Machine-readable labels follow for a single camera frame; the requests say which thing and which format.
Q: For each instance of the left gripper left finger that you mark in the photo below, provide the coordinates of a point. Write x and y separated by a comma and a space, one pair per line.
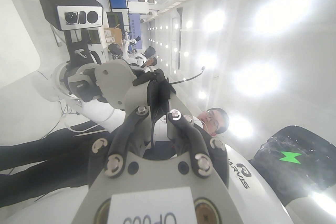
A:
123, 135

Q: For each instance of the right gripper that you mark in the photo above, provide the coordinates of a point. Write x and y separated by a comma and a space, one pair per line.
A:
113, 80

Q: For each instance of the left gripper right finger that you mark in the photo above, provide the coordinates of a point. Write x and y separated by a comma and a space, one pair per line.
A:
190, 134

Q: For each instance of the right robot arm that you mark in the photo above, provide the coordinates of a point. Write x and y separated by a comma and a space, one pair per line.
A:
53, 84

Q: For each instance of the person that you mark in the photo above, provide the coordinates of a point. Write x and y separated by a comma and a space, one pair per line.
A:
152, 58
39, 156

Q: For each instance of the cardboard box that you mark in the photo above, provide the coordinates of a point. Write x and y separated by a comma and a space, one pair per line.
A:
113, 35

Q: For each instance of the robot body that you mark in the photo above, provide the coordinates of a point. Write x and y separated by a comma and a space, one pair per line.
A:
267, 191

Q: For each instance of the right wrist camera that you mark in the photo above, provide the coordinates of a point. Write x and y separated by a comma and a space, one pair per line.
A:
78, 15

